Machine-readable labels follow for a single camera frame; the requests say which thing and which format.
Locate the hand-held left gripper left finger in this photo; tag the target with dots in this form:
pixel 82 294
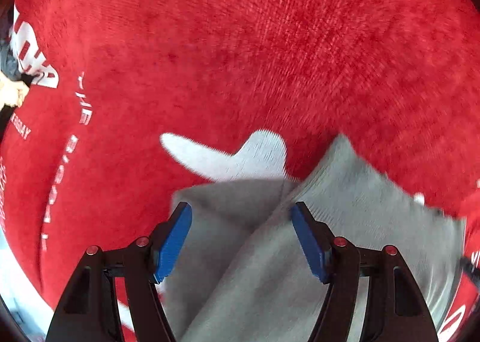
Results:
pixel 174 240

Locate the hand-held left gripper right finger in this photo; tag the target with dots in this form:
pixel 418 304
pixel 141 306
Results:
pixel 309 242

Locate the grey sweater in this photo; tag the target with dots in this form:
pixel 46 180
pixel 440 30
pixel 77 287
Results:
pixel 255 252

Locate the red printed blanket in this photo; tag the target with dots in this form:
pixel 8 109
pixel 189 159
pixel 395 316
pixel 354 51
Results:
pixel 243 64

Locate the black cloth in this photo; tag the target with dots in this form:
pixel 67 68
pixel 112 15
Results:
pixel 4 120

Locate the cream cloth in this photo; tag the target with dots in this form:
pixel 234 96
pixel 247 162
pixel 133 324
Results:
pixel 10 88

